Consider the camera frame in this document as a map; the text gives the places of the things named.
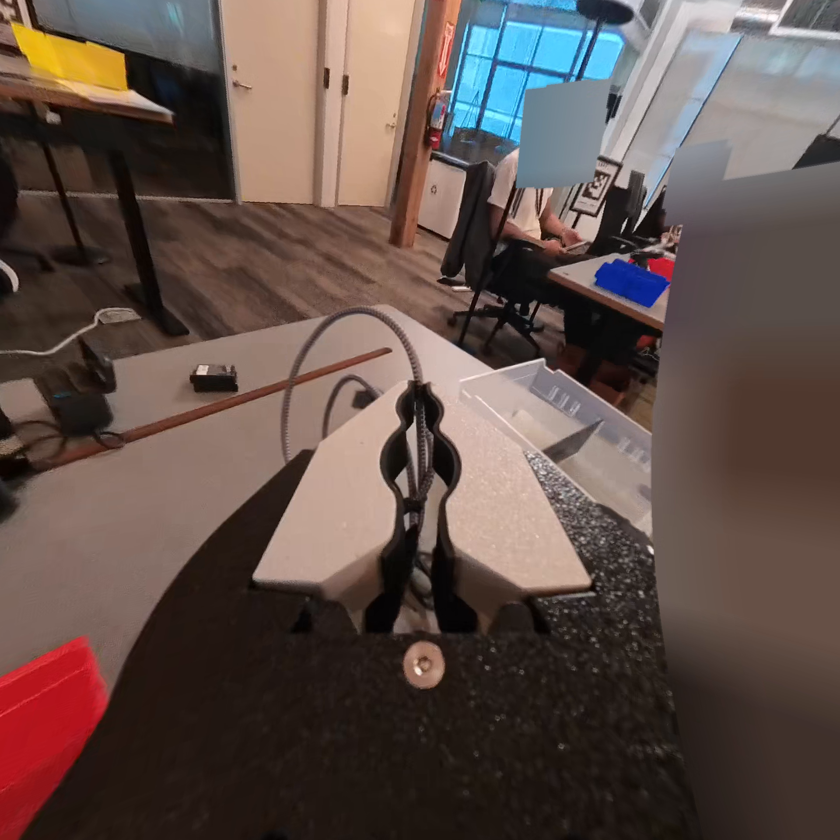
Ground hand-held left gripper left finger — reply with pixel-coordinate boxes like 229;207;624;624
251;379;421;634

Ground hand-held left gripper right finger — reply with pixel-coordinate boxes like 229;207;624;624
420;381;595;634

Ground grey braided usb-c cable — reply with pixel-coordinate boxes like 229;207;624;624
281;305;435;611

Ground clear plastic bin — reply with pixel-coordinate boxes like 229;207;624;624
458;357;657;534

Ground small black battery pack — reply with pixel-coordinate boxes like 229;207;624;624
189;363;239;393

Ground black office chair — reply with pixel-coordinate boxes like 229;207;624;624
440;161;547;360

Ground grey work table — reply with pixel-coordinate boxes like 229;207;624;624
548;252;667;332

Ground blue plastic bin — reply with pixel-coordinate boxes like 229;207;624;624
594;258;672;309

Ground grey jacket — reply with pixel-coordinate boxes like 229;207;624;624
441;161;497;283

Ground black computer monitor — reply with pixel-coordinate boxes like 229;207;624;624
591;169;647;257

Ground white recycling bin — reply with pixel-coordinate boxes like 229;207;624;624
417;152;469;240

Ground framed printed tag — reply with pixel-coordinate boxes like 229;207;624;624
570;156;623;217

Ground cream door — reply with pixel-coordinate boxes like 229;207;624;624
338;0;421;210
220;0;322;206

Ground red fire extinguisher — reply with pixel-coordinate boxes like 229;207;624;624
424;88;454;151

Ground large paned window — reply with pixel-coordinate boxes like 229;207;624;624
453;18;626;144

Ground brown desk with black legs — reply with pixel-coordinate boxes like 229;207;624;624
0;66;191;339

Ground white paper sheet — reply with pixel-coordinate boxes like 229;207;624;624
59;79;173;117

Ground black floor lamp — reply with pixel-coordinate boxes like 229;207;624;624
576;0;636;83

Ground yellow folder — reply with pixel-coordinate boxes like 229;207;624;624
10;23;129;91

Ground printed tag board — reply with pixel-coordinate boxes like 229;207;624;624
0;0;37;47

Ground white cable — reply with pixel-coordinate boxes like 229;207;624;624
0;306;142;358

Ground wooden support post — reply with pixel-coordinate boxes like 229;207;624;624
389;0;463;249

